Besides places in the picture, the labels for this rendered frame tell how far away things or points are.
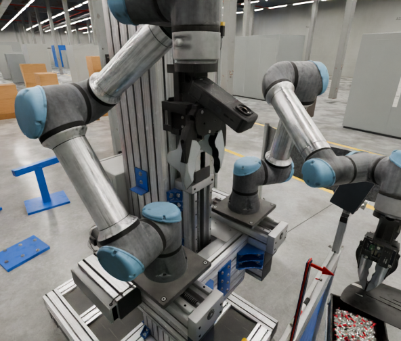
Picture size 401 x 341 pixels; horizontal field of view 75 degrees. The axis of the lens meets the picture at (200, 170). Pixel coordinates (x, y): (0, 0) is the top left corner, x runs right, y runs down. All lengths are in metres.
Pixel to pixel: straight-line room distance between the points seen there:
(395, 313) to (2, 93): 9.10
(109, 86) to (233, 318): 1.52
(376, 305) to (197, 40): 0.70
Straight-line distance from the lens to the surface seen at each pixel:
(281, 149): 1.13
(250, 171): 1.12
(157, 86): 0.88
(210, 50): 0.43
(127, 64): 0.68
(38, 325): 2.35
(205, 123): 0.45
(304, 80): 0.98
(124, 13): 0.51
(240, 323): 1.84
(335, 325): 1.15
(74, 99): 0.75
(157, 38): 0.62
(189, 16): 0.43
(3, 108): 9.23
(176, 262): 0.88
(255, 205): 1.20
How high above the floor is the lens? 1.70
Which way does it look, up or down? 24 degrees down
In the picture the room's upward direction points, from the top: straight up
